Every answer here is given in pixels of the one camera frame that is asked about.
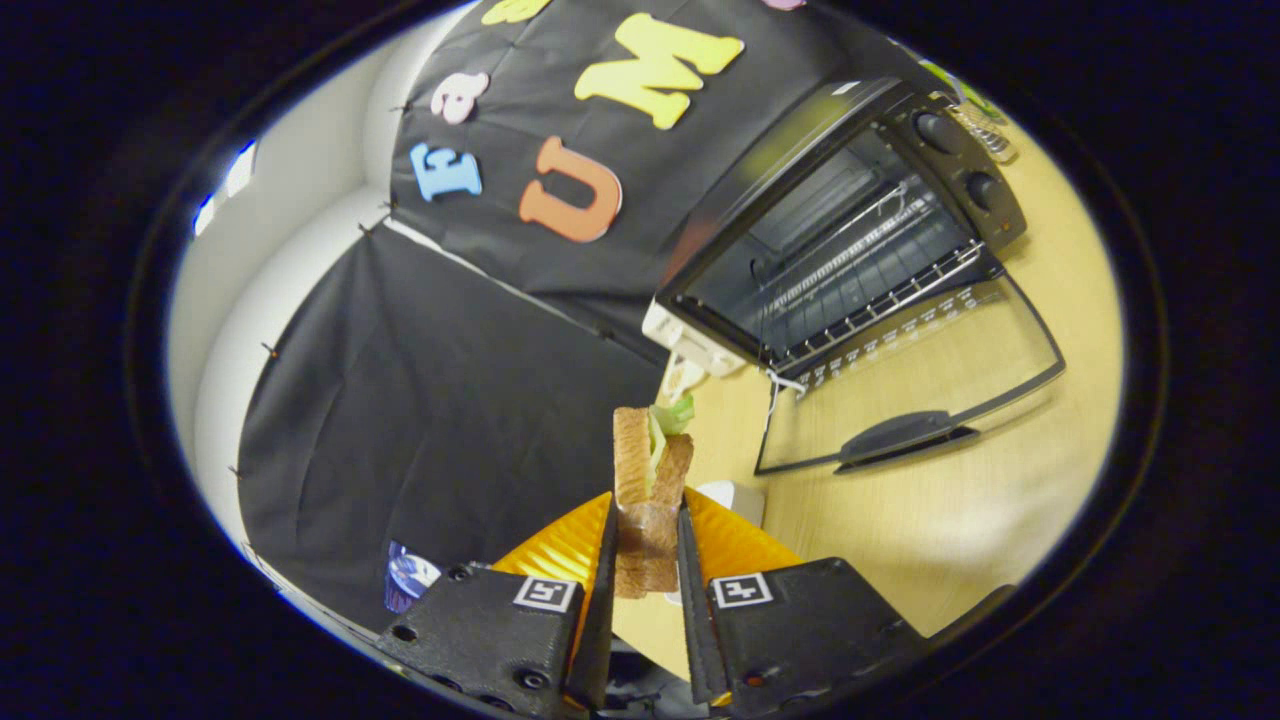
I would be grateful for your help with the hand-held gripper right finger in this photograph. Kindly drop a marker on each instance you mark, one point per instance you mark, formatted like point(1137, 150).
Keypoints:
point(697, 630)

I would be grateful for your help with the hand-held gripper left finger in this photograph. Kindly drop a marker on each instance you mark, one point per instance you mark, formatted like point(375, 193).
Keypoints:
point(598, 640)

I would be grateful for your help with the toasted bread sandwich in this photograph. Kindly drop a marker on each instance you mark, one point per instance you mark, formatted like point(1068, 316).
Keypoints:
point(645, 520)

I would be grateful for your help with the black toaster oven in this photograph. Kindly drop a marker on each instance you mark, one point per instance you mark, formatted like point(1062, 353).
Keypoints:
point(780, 170)

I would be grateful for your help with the white pop-up toaster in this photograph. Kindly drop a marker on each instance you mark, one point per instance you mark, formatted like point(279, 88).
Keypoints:
point(690, 345)

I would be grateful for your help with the white plastic container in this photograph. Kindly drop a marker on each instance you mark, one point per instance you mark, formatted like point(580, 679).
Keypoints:
point(735, 500)

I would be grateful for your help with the small white dish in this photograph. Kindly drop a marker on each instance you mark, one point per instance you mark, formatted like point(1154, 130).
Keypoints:
point(680, 378)

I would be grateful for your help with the clear glass cup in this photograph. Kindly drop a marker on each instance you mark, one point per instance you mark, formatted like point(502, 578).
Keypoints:
point(985, 135)

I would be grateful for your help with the green label plastic bottle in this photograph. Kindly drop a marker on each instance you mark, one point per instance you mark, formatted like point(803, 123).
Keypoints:
point(960, 95)

